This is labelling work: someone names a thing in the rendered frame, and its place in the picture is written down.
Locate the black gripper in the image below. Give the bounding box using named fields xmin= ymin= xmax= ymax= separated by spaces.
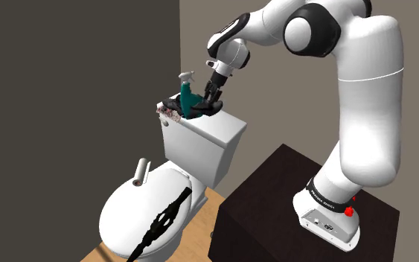
xmin=203 ymin=70 xmax=231 ymax=104

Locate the black lumpy object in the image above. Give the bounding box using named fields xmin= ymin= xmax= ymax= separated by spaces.
xmin=186 ymin=100 xmax=224 ymax=121
xmin=161 ymin=98 xmax=183 ymax=113

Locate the teal spray bottle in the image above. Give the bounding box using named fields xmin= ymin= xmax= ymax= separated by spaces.
xmin=178 ymin=70 xmax=205 ymax=120

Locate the speckled pink white cloth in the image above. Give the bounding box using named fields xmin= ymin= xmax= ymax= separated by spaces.
xmin=156 ymin=102 xmax=184 ymax=123

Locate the white toilet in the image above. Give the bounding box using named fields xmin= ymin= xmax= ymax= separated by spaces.
xmin=98 ymin=92 xmax=248 ymax=262

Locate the white paper roll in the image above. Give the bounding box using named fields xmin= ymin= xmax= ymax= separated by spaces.
xmin=132 ymin=157 xmax=153 ymax=188

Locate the dark robot stand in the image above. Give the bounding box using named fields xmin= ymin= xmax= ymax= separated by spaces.
xmin=208 ymin=143 xmax=401 ymax=262

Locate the long black tool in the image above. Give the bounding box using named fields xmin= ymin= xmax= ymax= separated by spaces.
xmin=126 ymin=186 xmax=193 ymax=262

